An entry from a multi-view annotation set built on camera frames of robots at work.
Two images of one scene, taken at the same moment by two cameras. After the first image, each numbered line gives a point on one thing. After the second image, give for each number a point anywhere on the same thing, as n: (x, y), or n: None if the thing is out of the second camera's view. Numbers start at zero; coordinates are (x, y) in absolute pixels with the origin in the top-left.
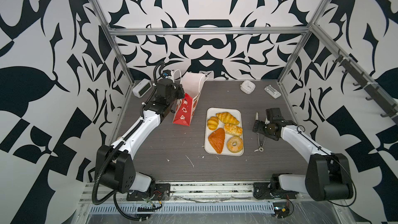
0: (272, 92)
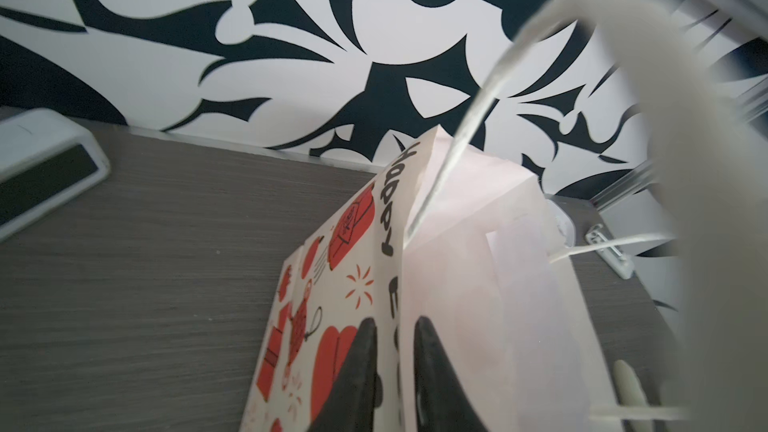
0: (616, 260)
